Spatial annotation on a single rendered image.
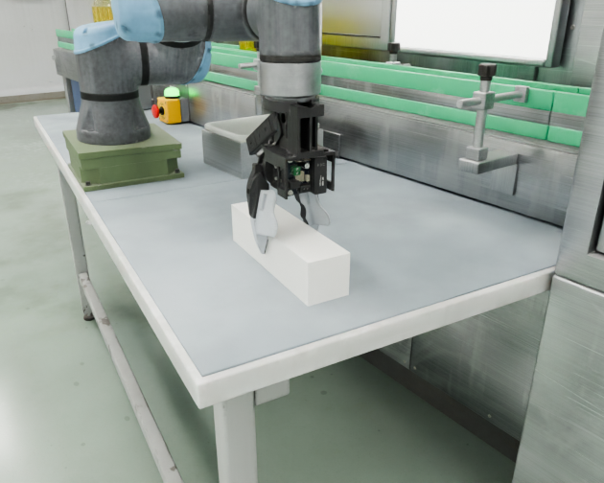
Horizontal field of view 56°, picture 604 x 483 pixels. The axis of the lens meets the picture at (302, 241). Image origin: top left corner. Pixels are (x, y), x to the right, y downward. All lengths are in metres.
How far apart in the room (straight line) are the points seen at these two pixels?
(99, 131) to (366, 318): 0.74
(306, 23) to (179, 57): 0.58
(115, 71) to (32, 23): 6.16
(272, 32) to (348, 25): 0.91
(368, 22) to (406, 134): 0.42
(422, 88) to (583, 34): 0.30
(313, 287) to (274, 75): 0.26
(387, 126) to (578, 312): 0.58
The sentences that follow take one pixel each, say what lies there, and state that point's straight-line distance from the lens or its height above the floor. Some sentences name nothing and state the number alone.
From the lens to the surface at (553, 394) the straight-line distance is 0.94.
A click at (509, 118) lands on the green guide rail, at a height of 0.91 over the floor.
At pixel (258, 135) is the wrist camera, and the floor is 0.93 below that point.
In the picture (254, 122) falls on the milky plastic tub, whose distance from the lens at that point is 1.39.
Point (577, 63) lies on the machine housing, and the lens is 1.22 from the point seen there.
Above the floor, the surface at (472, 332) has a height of 0.33.
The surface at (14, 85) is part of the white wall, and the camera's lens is 7.35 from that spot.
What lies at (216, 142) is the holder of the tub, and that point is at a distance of 1.28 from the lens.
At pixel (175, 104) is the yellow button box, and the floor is 0.81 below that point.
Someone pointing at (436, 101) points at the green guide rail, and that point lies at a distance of 1.17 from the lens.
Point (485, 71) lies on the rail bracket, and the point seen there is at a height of 1.00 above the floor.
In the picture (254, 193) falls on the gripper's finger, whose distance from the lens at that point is 0.74.
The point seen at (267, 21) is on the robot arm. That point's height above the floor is 1.08.
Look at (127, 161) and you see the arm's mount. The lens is 1.20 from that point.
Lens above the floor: 1.10
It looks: 23 degrees down
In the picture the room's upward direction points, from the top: straight up
